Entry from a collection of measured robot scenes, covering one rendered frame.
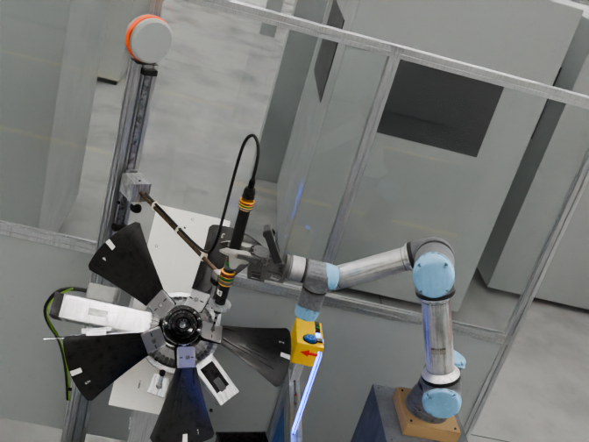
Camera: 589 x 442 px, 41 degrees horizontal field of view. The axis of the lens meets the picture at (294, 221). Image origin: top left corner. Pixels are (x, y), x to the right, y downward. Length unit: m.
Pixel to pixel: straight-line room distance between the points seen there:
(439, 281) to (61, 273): 1.63
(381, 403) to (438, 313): 0.53
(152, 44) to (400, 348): 1.63
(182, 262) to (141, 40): 0.75
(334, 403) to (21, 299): 1.40
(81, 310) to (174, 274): 0.35
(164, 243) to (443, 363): 1.02
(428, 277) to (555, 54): 2.97
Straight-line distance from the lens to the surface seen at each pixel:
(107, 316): 2.56
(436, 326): 2.34
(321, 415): 3.57
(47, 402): 3.64
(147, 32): 2.67
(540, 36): 4.97
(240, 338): 2.46
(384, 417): 2.67
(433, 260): 2.23
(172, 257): 2.70
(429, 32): 4.79
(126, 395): 2.66
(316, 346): 2.75
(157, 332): 2.43
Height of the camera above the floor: 2.55
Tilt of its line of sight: 24 degrees down
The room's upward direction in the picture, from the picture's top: 17 degrees clockwise
